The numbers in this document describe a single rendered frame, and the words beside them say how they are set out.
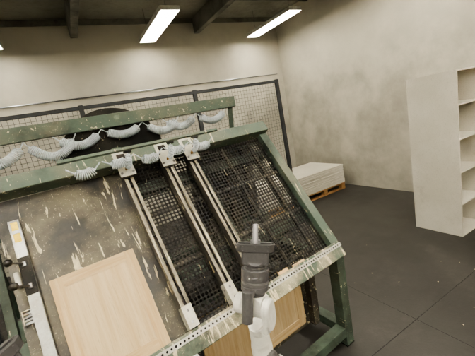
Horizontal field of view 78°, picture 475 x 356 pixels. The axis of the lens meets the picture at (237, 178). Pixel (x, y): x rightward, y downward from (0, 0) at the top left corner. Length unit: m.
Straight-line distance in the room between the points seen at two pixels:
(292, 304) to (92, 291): 1.48
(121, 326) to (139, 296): 0.17
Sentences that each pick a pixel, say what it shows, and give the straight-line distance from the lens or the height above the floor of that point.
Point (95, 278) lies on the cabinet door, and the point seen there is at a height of 1.28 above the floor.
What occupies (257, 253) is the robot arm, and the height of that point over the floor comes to 1.57.
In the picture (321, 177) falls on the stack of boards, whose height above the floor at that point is 0.42.
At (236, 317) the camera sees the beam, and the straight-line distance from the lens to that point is 1.92.
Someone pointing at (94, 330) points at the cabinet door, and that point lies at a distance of 1.83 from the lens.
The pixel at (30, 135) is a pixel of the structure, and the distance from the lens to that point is 2.45.
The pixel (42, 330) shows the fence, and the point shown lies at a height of 1.18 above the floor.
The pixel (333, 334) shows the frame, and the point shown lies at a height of 0.18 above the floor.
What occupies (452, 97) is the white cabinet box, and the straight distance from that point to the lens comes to 4.34.
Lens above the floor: 1.99
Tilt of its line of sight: 11 degrees down
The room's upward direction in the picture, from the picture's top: 11 degrees counter-clockwise
